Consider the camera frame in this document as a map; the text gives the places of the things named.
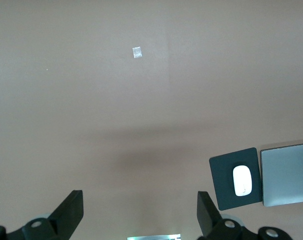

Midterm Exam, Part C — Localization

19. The silver closed laptop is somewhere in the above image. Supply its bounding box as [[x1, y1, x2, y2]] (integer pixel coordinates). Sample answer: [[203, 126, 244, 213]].
[[260, 142, 303, 208]]

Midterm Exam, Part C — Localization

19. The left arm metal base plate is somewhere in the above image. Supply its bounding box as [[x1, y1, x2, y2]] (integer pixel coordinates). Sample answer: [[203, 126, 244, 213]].
[[126, 233, 182, 240]]

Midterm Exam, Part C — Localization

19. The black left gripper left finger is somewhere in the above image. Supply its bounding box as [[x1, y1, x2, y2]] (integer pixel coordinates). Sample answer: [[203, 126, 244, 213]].
[[0, 189, 84, 240]]

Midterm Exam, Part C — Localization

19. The white computer mouse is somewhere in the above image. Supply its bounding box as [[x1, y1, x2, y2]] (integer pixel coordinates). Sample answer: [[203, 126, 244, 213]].
[[232, 165, 253, 197]]

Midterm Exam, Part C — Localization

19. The black mouse pad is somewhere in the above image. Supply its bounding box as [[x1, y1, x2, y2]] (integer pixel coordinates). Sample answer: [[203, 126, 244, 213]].
[[208, 147, 264, 212]]

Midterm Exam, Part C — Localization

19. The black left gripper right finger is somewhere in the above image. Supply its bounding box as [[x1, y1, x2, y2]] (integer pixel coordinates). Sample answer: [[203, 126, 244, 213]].
[[196, 191, 292, 240]]

